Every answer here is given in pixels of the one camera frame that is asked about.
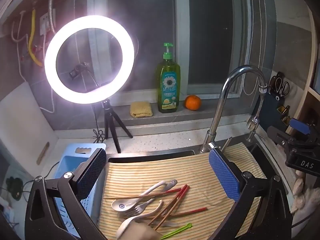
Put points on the metal fork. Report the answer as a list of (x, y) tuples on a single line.
[(130, 212)]

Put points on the dark knife holder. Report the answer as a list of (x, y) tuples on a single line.
[(268, 110)]

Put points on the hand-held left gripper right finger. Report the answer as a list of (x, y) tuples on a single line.
[(223, 172)]

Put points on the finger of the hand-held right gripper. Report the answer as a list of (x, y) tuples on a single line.
[(278, 135), (300, 126)]

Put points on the striped cloth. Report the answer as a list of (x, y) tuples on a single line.
[(195, 180)]

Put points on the yellow sponge cloth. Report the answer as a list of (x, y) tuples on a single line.
[(141, 110)]

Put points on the dark green object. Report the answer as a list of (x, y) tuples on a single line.
[(13, 187)]

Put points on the wooden shelf unit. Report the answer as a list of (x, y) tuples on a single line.
[(312, 100)]

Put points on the chrome faucet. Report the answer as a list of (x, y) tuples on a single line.
[(220, 100)]

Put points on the scissors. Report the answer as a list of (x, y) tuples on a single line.
[(285, 87)]

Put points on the green plastic stick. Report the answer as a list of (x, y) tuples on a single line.
[(180, 228)]

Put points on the green dish soap bottle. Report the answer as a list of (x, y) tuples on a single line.
[(168, 85)]

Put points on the white ceramic spoon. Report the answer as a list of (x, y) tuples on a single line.
[(121, 205)]

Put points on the window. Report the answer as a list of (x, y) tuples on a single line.
[(212, 30)]

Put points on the blue plastic basket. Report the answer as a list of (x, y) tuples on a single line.
[(72, 162)]

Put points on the beige cup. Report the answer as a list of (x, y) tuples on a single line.
[(142, 231)]

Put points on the white wall socket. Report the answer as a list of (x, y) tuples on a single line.
[(45, 25)]

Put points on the orange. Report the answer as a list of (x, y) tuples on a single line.
[(193, 102)]

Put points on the white cutting board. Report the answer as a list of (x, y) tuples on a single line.
[(25, 120)]

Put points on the black phone clamp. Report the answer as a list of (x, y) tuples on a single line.
[(80, 68)]

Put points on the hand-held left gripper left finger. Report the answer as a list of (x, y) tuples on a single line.
[(91, 172)]

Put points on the curved white spoon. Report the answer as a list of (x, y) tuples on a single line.
[(125, 226)]

